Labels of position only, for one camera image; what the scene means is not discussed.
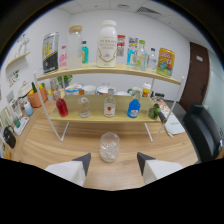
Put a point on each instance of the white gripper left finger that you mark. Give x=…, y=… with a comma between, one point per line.
x=71, y=170

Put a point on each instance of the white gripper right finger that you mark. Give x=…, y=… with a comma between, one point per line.
x=156, y=168

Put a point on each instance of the small red liquid bottle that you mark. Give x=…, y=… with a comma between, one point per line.
x=62, y=107

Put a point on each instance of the yellow drink can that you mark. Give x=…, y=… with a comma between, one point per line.
x=165, y=62

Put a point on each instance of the clear glass cup with ice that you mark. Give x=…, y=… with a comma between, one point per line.
x=109, y=148

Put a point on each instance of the green cup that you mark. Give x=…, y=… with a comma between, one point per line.
x=16, y=122

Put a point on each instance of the clear vodka bottle red label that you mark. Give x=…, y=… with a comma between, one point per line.
x=109, y=106

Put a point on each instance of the yellow cup white lid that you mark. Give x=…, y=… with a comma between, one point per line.
x=146, y=90

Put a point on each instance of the white paper pad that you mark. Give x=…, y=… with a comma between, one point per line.
x=175, y=126

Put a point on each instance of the glass jar with green leaves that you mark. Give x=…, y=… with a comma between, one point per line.
x=153, y=112

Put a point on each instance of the black chair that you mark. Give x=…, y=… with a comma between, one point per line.
x=201, y=131

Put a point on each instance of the small blue liquid bottle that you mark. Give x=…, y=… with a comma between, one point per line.
x=133, y=108

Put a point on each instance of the white kitchen scale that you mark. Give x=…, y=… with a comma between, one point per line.
x=21, y=126

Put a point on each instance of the black kettle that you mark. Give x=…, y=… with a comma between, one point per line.
x=9, y=138

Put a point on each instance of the white and blue bottle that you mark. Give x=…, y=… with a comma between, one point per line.
x=28, y=109

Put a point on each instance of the patterned bowl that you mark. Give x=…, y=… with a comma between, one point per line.
x=73, y=90

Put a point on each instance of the white bowl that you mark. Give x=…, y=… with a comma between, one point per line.
x=89, y=90

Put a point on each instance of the white bowl coloured rim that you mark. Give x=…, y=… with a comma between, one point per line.
x=101, y=90

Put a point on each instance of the green potted plant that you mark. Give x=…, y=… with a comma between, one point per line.
x=65, y=80

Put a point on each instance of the brown door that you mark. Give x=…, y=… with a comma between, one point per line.
x=195, y=76

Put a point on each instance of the clear bottle blue cap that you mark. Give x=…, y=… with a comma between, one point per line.
x=152, y=60

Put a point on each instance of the small pink bottle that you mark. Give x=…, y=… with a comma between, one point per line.
x=63, y=59

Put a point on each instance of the light blue bottle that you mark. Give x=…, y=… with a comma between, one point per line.
x=131, y=55

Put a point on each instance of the small teal bottle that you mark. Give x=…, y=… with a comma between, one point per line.
x=85, y=53

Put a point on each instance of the tall black and silver can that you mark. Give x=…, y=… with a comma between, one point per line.
x=50, y=53

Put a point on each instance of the glass jar with cork lid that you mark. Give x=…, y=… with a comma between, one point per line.
x=74, y=50

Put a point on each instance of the large white milk bottle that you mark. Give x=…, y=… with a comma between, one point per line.
x=107, y=45

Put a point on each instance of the ceiling air vent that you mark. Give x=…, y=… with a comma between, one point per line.
x=148, y=10

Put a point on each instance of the two-tier wooden rack white frame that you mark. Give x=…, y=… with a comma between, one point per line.
x=110, y=69

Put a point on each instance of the wooden wall shelf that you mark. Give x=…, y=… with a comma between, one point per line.
x=18, y=58

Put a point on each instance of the wall poster group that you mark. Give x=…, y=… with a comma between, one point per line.
x=121, y=45

